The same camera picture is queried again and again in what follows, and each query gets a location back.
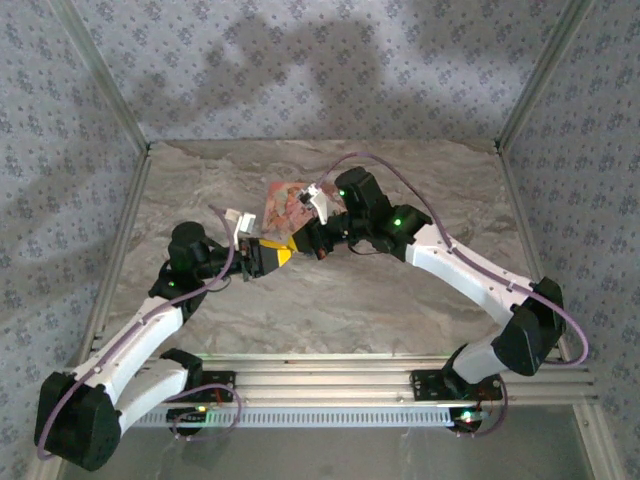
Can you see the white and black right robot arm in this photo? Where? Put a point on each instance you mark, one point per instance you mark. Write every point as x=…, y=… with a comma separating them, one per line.
x=465, y=270

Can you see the left controller board with LED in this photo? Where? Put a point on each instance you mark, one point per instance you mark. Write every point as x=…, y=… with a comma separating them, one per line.
x=187, y=415

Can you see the controller board with led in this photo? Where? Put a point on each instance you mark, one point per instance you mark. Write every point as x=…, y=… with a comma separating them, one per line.
x=187, y=415
x=467, y=417

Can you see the right controller board with LED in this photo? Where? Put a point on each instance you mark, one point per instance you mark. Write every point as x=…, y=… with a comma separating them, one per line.
x=467, y=417

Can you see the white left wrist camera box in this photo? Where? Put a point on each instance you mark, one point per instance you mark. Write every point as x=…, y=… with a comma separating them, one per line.
x=245, y=222

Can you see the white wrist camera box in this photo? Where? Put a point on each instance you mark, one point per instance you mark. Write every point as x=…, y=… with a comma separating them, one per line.
x=317, y=202
x=245, y=222

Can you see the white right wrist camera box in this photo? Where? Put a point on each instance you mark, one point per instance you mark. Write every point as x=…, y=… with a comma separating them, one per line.
x=317, y=202

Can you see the aluminium table side rail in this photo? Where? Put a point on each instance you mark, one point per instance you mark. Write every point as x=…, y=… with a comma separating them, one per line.
x=120, y=250
x=525, y=225

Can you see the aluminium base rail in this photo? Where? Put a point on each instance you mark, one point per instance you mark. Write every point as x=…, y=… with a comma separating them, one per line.
x=325, y=380

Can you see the aluminium frame post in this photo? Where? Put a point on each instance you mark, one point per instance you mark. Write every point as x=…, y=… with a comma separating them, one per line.
x=539, y=75
x=106, y=75

